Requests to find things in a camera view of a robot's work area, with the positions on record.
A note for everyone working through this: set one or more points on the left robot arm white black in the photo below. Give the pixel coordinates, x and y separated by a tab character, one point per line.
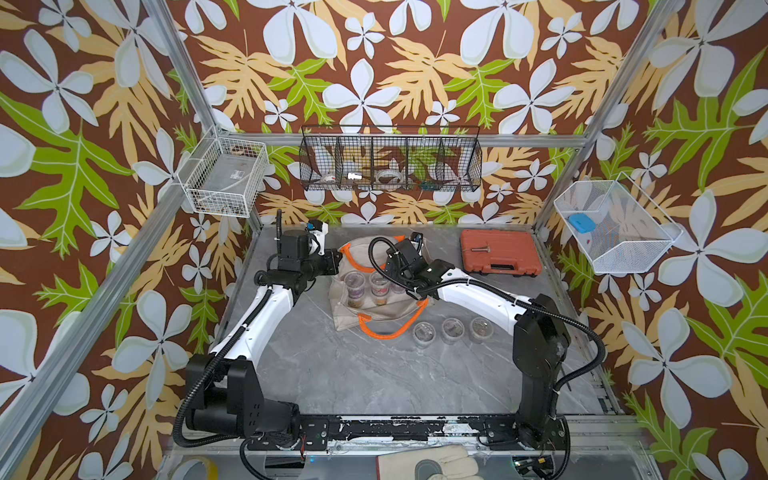
223	397

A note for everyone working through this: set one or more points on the white wire basket left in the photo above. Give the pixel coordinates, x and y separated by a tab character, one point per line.
221	175

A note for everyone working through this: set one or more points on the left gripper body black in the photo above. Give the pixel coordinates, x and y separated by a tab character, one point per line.
316	266

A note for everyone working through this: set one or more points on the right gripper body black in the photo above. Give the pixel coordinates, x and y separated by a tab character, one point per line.
396	276

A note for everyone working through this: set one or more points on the black wire basket rear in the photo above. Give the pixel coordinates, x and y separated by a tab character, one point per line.
373	157

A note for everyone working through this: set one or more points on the blue object in basket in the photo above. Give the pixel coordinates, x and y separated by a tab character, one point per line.
582	223

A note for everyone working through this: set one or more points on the white mesh basket right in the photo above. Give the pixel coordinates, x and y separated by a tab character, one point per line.
633	231

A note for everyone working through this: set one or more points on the beige work glove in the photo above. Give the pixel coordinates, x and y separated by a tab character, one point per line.
445	462

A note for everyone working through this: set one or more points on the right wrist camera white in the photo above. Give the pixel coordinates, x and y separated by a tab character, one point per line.
417	241

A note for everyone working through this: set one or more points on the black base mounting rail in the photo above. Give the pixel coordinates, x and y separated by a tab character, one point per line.
499	432

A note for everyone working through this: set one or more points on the beige canvas bag orange handles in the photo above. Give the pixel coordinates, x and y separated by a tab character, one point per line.
387	322

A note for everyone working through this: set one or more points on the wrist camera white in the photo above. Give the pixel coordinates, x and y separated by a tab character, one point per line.
317	231
417	241

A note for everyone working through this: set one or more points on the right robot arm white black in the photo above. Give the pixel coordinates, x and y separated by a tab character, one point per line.
540	334

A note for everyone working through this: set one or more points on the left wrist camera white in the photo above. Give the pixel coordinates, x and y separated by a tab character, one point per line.
317	231

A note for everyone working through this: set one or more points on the red plastic tool case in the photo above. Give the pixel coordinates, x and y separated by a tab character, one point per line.
500	252

